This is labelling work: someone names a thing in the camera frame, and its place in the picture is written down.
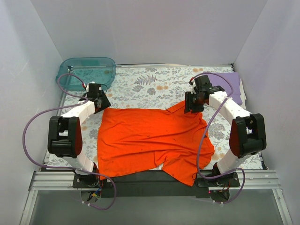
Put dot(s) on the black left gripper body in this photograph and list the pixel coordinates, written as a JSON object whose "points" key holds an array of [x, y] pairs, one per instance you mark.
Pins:
{"points": [[103, 103]]}

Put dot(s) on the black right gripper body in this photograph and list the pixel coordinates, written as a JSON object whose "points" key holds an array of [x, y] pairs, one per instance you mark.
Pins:
{"points": [[191, 106]]}

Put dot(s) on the orange t-shirt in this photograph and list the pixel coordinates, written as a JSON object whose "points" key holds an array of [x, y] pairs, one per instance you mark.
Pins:
{"points": [[134, 140]]}

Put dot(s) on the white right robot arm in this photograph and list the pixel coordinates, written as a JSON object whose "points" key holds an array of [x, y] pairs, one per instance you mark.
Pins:
{"points": [[247, 134]]}

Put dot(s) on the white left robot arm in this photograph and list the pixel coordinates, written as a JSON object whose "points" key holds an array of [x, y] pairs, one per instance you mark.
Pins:
{"points": [[65, 136]]}

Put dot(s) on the teal plastic bin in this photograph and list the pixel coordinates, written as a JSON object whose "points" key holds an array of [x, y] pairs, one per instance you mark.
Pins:
{"points": [[100, 70]]}

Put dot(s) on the white folded t-shirt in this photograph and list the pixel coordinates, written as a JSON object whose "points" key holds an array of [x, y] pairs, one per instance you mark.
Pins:
{"points": [[242, 93]]}

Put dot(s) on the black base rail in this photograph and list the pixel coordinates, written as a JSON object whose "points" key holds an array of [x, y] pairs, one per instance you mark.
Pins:
{"points": [[155, 183]]}

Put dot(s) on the aluminium table frame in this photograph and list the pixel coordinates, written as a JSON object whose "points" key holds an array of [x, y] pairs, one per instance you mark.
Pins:
{"points": [[54, 180]]}

